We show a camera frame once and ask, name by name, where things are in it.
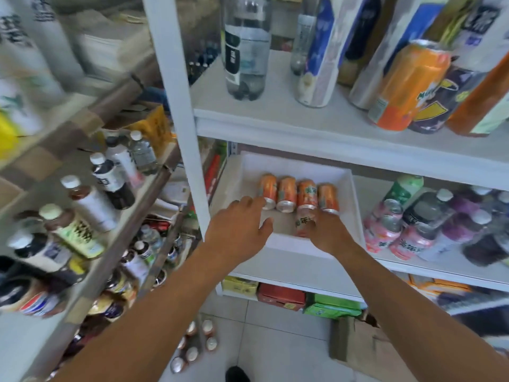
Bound person's right forearm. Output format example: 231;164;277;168
338;244;509;382

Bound shrink-wrapped bottle pack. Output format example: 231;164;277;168
170;318;218;375

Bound rows of small bottles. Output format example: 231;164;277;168
47;224;188;378

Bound yellow goods box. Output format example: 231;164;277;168
127;105;174;155

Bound orange white drink carton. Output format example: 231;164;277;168
445;51;509;138

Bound green packet boxes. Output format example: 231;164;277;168
304;293;363;319

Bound stack of folded paper bags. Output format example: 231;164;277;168
71;10;154;82

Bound small clear grey bottle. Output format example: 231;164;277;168
290;0;321;76

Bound group of dark capped bottles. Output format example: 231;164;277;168
401;186;509;267

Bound pink drink can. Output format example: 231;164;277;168
364;216;402;253
364;198;403;229
389;224;438;261

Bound yellow flat box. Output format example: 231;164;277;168
222;276;259;297

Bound group of capped tea bottles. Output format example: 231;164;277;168
0;131;160;317

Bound tall orange drink can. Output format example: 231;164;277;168
367;39;452;132

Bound white plastic tray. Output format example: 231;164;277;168
208;151;366;259

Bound dark purple printed bottle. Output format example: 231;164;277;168
407;0;509;135

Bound person's right hand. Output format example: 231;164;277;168
306;209;357;257

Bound plain brown cardboard box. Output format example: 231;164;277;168
329;312;418;382

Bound person's right shoe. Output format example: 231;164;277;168
224;366;251;382

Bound orange flat box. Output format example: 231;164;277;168
407;274;474;297

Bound clear dark-label bottle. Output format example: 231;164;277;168
224;0;273;101

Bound red slim packet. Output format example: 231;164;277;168
204;154;222;195

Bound green drink bottle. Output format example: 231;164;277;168
383;175;424;207

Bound person's left forearm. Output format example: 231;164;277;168
51;250;239;382

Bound person's left hand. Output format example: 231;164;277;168
205;196;275;271

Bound tall dark bottle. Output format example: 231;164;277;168
338;0;382;86

